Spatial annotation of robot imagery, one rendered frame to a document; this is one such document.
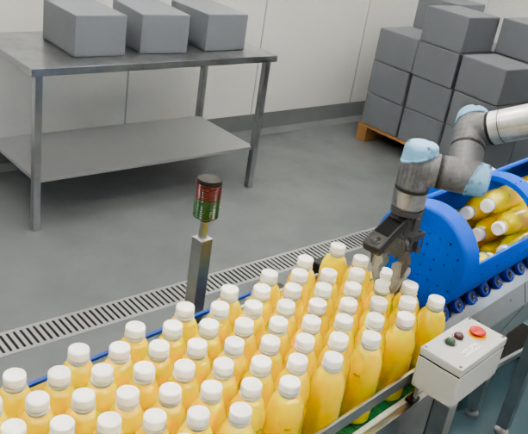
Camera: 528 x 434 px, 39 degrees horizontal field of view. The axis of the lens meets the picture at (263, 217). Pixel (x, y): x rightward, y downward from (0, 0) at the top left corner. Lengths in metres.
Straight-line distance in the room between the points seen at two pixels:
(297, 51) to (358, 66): 0.79
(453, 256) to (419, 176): 0.36
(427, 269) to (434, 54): 3.91
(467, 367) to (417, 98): 4.43
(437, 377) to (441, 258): 0.43
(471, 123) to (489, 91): 3.80
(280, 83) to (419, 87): 1.11
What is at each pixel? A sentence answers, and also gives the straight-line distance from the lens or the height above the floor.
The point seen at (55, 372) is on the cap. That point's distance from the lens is 1.36.
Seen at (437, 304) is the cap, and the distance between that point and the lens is 1.76.
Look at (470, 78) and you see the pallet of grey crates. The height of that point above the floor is 0.79.
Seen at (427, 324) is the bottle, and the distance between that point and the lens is 1.77.
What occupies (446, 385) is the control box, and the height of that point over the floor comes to 1.05.
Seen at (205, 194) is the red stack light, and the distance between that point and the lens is 1.76.
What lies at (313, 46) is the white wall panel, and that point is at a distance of 6.20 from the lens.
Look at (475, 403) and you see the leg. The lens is 3.30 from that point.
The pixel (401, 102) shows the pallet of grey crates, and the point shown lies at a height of 0.43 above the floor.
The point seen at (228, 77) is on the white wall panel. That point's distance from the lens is 5.69.
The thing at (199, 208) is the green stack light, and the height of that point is 1.19.
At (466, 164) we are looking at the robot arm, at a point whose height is 1.44.
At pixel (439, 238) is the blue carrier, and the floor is 1.17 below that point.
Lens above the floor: 1.96
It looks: 25 degrees down
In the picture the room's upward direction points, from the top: 9 degrees clockwise
